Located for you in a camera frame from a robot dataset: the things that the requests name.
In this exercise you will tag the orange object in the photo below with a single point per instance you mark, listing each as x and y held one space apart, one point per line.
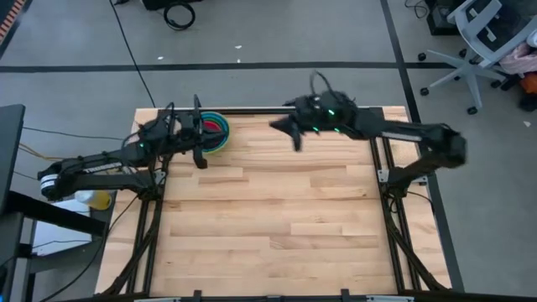
529 83

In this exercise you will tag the black side desk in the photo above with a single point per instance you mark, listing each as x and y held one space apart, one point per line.
50 216

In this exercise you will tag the teal plastic bowl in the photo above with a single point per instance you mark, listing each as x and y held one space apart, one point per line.
220 126

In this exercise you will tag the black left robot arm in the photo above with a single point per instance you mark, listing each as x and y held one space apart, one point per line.
105 168

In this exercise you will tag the black table frame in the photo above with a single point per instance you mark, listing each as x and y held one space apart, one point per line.
388 235

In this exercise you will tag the pink bag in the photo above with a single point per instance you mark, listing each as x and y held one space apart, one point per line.
520 58

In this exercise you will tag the black equipment box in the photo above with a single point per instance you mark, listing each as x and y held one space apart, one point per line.
440 19

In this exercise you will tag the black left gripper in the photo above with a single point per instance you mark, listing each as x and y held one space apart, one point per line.
191 132

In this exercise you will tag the stack of coloured bowls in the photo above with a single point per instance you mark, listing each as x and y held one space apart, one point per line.
227 132

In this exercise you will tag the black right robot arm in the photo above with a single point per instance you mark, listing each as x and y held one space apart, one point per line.
419 138

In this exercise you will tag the grey office chair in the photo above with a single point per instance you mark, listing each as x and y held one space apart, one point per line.
482 38

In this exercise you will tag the yellow plastic bottle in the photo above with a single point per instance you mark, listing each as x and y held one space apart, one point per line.
95 199

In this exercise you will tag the black side monitor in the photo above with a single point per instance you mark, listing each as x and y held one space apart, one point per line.
10 155

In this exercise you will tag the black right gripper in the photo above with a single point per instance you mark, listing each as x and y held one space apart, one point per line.
325 115

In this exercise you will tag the red plastic bowl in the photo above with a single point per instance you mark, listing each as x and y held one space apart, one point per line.
211 128

